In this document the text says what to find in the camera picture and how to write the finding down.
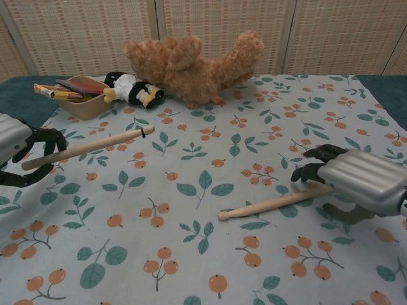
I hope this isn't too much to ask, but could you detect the black and white penguin plush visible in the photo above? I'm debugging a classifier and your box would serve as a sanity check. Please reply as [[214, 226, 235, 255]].
[[103, 71, 165, 110]]

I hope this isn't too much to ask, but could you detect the yellow snack stick packet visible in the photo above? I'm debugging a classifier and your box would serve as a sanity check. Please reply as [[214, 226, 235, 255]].
[[33, 83, 82, 100]]

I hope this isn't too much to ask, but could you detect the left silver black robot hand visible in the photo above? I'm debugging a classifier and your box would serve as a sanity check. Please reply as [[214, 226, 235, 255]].
[[0, 112, 68, 189]]

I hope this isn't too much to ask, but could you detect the woven folding screen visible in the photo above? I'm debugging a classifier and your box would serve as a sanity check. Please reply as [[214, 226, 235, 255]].
[[0, 0, 407, 82]]

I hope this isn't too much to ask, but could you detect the wooden drumstick with black band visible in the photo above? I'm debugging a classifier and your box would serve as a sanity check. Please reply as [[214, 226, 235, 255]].
[[21, 125, 155, 170]]

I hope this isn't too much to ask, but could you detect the brown teddy bear plush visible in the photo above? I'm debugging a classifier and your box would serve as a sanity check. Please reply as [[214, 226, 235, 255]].
[[123, 29, 265, 110]]

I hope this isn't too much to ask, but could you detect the beige plastic bowl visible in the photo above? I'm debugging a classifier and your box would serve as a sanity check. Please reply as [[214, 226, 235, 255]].
[[55, 75, 113, 121]]

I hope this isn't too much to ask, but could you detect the dark grey flat card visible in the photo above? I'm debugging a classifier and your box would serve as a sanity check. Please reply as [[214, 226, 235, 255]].
[[55, 79, 86, 95]]

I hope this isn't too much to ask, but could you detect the red flat card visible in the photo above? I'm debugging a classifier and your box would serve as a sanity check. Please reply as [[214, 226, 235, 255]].
[[73, 79, 106, 95]]

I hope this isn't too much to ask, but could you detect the plain wooden drumstick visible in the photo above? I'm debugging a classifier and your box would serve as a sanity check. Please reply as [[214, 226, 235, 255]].
[[217, 184, 335, 221]]

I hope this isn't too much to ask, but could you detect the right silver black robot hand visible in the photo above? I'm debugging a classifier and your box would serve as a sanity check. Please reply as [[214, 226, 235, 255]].
[[291, 144, 407, 226]]

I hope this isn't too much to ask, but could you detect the floral print tablecloth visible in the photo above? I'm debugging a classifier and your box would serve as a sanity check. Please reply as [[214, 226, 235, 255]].
[[0, 74, 407, 305]]

